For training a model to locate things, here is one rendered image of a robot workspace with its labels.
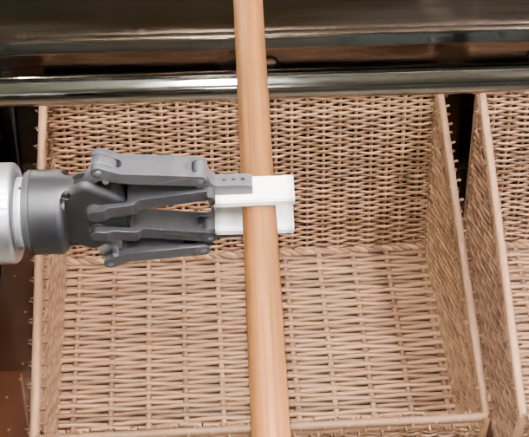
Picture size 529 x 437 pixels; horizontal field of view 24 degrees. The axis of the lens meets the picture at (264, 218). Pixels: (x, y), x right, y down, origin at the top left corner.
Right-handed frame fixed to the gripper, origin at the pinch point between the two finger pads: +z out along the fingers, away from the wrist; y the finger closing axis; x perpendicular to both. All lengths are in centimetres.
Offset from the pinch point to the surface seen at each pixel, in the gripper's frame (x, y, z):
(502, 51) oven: -55, 31, 36
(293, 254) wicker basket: -44, 60, 7
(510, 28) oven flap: -51, 24, 35
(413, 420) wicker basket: -6.1, 45.9, 18.8
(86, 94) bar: -17.7, 2.5, -16.0
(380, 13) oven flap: -53, 23, 18
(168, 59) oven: -55, 31, -10
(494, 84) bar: -17.7, 2.8, 24.5
